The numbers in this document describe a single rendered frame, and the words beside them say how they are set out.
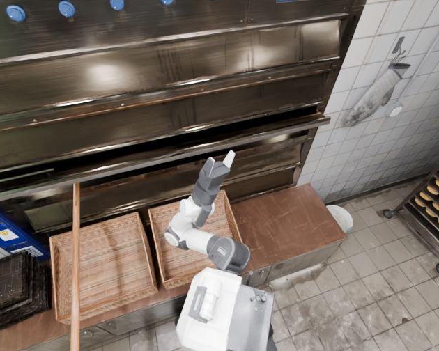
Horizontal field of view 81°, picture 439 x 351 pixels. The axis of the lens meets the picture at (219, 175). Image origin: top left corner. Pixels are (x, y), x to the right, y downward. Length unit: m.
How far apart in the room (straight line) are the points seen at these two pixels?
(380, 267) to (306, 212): 1.00
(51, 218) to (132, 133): 0.79
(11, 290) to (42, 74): 1.18
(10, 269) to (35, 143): 0.83
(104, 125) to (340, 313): 2.24
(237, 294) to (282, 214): 1.23
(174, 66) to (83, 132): 0.52
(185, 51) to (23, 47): 0.57
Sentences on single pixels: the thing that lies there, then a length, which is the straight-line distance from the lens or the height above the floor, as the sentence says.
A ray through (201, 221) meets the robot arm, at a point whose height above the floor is 1.52.
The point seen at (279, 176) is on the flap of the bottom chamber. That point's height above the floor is 0.77.
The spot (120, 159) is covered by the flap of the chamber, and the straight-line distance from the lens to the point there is 1.38.
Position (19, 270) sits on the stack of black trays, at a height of 0.87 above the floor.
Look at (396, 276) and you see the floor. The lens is 2.92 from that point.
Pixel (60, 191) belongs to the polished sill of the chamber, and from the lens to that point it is 1.68.
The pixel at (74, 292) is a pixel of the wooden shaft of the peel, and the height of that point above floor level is 1.21.
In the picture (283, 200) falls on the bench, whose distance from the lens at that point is 2.18.
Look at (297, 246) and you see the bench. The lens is 2.01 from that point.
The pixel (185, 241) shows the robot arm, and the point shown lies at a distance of 1.16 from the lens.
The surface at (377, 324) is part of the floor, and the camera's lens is 2.69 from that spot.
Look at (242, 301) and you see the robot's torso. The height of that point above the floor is 1.40.
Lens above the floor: 2.34
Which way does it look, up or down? 51 degrees down
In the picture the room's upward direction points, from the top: straight up
